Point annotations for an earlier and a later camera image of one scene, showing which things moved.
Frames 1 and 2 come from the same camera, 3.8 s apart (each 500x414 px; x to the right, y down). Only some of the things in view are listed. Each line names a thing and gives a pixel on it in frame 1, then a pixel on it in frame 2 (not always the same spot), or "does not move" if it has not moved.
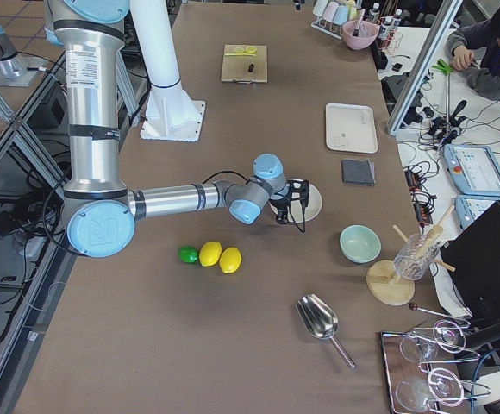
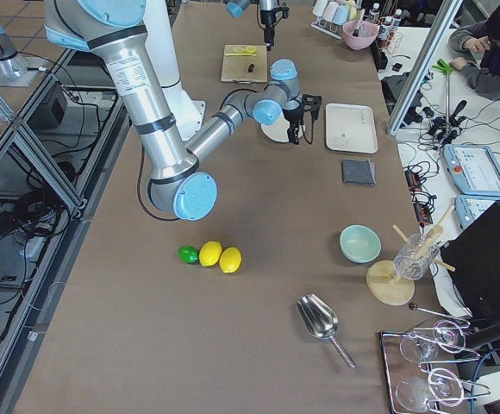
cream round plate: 295,210 → 278,131
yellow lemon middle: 209,253 does not move
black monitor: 487,260 does not move
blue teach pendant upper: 476,170 does not move
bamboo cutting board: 236,68 does not move
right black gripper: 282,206 → 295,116
